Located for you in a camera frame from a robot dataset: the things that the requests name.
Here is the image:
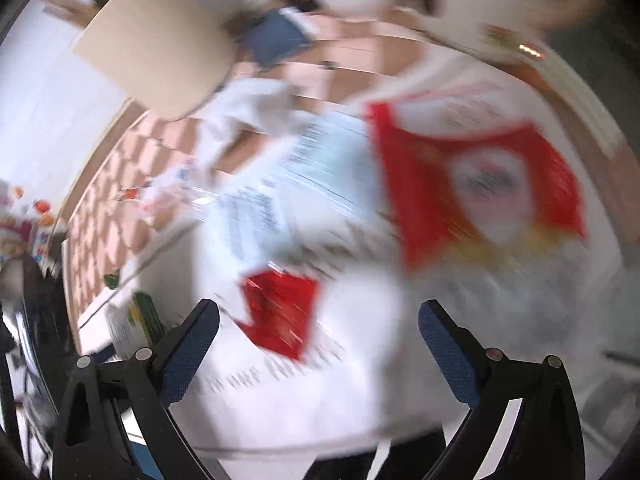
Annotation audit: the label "beige wooden chair seat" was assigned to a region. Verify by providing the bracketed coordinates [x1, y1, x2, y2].
[72, 0, 237, 122]

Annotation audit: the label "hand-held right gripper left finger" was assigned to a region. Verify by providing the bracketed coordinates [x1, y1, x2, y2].
[52, 299, 221, 480]

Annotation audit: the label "blue cloth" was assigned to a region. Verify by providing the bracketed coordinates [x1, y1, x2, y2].
[246, 9, 312, 69]

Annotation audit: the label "white red print plastic bag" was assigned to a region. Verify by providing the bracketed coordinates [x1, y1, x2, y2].
[192, 55, 626, 453]

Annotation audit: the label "colourful printed packets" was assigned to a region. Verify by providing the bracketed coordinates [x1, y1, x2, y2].
[0, 184, 67, 273]

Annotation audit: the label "green yellow box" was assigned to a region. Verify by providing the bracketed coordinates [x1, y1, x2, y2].
[106, 291, 167, 352]

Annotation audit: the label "clear plastic wrapper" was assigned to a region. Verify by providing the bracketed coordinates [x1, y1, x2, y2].
[114, 159, 213, 232]

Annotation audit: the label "red shiny wrapper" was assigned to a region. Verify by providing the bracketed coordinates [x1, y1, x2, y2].
[237, 269, 321, 362]

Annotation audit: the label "white crumpled tissue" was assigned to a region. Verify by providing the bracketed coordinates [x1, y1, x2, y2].
[194, 77, 307, 173]

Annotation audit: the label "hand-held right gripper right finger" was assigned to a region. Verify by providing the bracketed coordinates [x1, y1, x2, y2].
[417, 300, 586, 480]

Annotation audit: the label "black metal frame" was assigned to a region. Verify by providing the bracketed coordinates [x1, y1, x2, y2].
[0, 240, 81, 480]

